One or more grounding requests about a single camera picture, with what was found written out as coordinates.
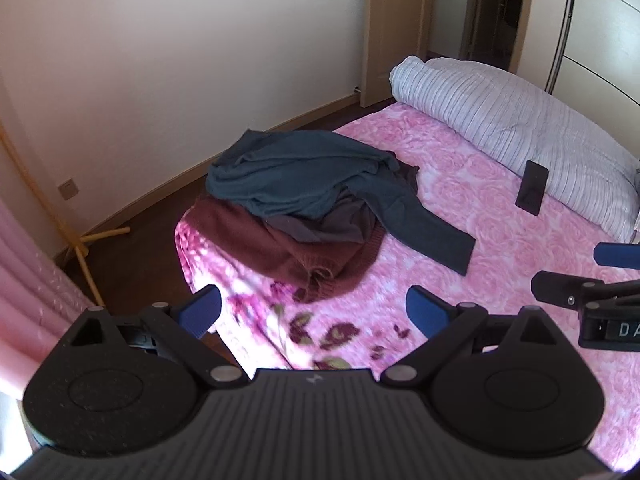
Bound pink floral bedspread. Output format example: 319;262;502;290
172;101;640;474

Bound dark grey garment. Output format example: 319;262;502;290
256;157;426;250

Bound wall socket plate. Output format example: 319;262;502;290
58;179;79;200

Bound wooden coat stand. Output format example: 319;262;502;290
0;126;130;308

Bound white wardrobe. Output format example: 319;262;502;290
544;0;640;156

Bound maroon knit sweater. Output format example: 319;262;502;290
184;196;385;304

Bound wooden door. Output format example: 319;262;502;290
360;0;434;107

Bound dark teal long-sleeve sweater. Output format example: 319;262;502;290
206;130;475;276

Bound black smartphone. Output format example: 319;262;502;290
515;160;549;217

